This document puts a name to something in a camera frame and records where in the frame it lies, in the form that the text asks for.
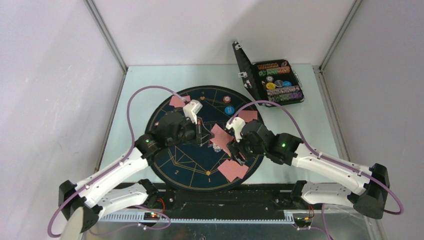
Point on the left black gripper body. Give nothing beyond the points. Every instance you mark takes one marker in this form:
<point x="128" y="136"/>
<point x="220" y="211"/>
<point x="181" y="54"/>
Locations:
<point x="191" y="131"/>

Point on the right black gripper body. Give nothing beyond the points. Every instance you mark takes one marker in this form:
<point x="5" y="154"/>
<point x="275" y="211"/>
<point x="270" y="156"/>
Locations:
<point x="248" y="149"/>

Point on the pink playing card deck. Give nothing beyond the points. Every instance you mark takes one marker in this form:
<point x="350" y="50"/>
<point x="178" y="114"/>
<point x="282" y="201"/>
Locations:
<point x="235" y="153"/>

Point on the pink dealt card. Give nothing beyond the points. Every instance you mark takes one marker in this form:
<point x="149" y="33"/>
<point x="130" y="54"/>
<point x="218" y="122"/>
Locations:
<point x="242" y="170"/>
<point x="177" y="102"/>
<point x="248" y="115"/>

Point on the pink card mid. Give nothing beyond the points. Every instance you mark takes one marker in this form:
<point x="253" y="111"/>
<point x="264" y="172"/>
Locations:
<point x="220" y="137"/>

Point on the blue small blind button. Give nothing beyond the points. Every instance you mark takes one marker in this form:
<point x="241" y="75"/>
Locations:
<point x="229" y="110"/>

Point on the red poker chip stack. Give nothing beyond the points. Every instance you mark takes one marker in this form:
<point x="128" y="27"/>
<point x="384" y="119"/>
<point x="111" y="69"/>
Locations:
<point x="227" y="99"/>

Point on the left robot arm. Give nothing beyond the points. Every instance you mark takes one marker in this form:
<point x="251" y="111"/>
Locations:
<point x="97" y="195"/>

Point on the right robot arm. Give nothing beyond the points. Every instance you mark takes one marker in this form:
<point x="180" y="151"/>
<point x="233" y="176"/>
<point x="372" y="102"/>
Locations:
<point x="363" y="188"/>

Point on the round dark poker mat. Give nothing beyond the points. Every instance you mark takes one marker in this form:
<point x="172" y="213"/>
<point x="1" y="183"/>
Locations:
<point x="193" y="168"/>

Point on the yellow button in case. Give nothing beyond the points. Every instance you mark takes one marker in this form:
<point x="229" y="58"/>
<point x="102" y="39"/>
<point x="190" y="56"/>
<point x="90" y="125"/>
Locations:
<point x="270" y="86"/>

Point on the black poker chip case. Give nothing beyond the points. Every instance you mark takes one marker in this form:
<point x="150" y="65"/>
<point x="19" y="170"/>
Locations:
<point x="271" y="80"/>

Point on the blue button in case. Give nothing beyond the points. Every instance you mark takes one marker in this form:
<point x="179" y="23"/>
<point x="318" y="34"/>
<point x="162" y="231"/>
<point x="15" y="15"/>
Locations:
<point x="287" y="84"/>

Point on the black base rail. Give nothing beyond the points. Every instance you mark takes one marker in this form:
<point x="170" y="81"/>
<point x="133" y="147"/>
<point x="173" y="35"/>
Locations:
<point x="269" y="201"/>

